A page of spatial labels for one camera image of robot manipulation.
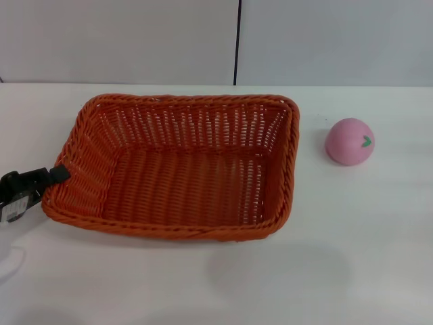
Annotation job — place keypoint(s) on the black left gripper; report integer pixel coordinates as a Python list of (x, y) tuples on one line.
[(20, 193)]

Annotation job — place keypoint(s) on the orange woven plastic basket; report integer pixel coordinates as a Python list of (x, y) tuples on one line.
[(189, 189)]

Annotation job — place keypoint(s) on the pink peach toy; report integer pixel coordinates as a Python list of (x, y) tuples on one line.
[(346, 144)]

